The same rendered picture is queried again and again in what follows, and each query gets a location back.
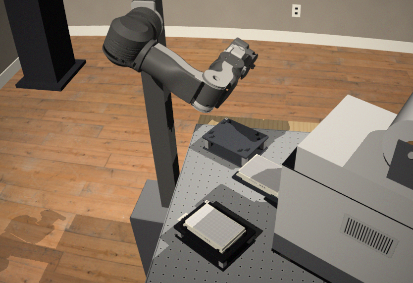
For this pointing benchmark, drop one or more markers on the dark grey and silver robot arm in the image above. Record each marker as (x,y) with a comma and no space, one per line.
(128,44)

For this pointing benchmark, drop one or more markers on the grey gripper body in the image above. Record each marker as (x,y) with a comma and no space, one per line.
(248,51)

